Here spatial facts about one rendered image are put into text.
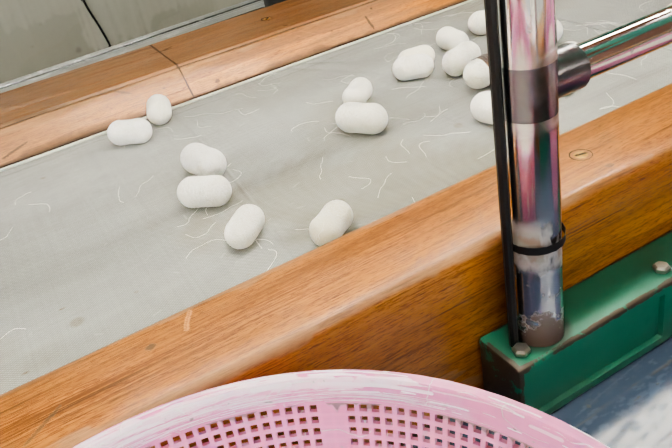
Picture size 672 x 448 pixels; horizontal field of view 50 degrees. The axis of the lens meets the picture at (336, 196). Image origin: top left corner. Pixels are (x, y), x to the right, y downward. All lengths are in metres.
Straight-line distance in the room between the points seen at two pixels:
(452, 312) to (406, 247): 0.04
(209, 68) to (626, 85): 0.34
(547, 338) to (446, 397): 0.10
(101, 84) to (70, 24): 1.91
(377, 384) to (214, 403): 0.06
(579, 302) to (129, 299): 0.23
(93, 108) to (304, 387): 0.40
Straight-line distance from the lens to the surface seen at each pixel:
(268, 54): 0.66
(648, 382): 0.40
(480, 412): 0.26
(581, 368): 0.38
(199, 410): 0.28
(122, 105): 0.63
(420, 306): 0.33
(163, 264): 0.42
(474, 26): 0.64
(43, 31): 2.54
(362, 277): 0.32
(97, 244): 0.46
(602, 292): 0.38
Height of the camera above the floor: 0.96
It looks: 30 degrees down
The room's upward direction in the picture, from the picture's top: 12 degrees counter-clockwise
